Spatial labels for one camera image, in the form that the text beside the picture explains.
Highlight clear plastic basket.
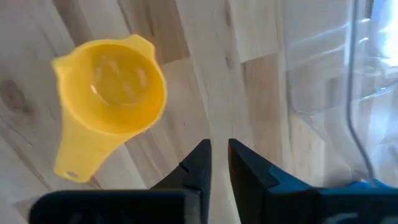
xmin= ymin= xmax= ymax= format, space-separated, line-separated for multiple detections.
xmin=281 ymin=0 xmax=398 ymax=187

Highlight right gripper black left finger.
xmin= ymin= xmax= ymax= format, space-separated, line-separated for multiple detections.
xmin=29 ymin=139 xmax=212 ymax=224

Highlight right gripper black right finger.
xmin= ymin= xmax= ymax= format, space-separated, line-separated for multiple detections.
xmin=228 ymin=138 xmax=398 ymax=224

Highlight yellow measuring cup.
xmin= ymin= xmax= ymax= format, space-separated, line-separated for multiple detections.
xmin=51 ymin=34 xmax=168 ymax=184

